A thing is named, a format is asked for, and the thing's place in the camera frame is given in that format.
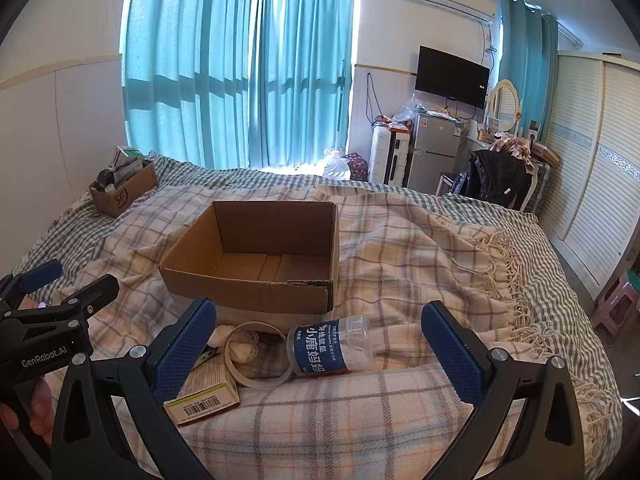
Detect dark floral bag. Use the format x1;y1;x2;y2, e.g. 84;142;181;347
345;152;371;182

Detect white tape roll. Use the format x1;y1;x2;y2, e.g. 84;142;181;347
222;323;295;389

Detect wide teal curtain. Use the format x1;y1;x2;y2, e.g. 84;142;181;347
121;0;357;171

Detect white lace cloth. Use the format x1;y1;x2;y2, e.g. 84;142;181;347
207;326;261;364

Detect white plastic bag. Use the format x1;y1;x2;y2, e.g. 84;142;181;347
322;147;351;181

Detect narrow teal curtain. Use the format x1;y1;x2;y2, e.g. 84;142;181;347
500;0;560;141

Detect small cardboard box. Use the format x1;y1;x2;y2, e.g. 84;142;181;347
89;160;159;219

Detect air conditioner pipe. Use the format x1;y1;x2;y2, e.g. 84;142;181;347
481;19;502;68

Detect large cardboard box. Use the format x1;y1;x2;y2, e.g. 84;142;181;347
158;200;341;314

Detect silver fridge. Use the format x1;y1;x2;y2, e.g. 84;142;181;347
407;112;468;193

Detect clear plastic bags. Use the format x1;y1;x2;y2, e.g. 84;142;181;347
385;92;426;128

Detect small yellow barcode box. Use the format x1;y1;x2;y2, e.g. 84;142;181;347
164;350;241;427

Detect grey packets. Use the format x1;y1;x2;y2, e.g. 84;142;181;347
114;158;152;182

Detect pink plastic stool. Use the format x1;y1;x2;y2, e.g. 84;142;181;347
590;269;640;346

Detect brown plaid garment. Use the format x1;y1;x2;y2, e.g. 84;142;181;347
490;137;533;166

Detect black wall cable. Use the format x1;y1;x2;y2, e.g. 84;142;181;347
365;72;382;125

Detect person's left hand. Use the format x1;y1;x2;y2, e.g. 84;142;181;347
0;374;55;447

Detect black jacket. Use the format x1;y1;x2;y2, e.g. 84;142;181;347
457;149;531;209

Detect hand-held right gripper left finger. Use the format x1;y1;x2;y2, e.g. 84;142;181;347
50;296;218;480

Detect clear bottle blue label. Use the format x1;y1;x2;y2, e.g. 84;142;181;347
286;313;386;377

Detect white oval mirror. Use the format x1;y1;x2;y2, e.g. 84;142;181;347
487;79;523;136

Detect black wall television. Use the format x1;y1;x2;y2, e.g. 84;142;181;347
415;45;491;109

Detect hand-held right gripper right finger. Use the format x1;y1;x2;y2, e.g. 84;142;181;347
420;301;586;480

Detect cream plaid fringed blanket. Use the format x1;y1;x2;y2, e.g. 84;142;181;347
30;182;601;480

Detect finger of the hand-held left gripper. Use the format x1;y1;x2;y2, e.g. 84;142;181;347
0;259;64;317
47;274;121;330

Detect white suitcase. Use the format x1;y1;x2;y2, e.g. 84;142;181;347
369;125;412;186

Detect white louvered wardrobe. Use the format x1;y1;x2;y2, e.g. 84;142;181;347
537;52;640;301

